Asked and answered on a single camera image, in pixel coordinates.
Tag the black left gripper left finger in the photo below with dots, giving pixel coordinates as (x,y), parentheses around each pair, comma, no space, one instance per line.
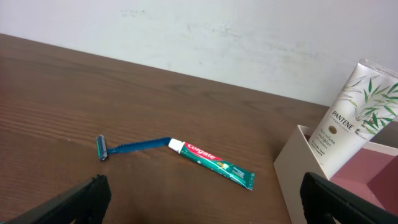
(83,203)

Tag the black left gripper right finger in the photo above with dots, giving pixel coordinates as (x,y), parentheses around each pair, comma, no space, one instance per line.
(327,203)

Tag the cream box with pink inside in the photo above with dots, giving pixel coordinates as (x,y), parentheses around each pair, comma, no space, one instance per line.
(370,174)

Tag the white Pantene tube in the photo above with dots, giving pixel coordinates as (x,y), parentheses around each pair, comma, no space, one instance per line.
(365,105)

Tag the blue disposable razor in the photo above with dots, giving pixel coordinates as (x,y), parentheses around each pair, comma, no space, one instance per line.
(103,151)

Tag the Colgate toothpaste tube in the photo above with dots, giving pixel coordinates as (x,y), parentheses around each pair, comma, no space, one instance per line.
(214,163)

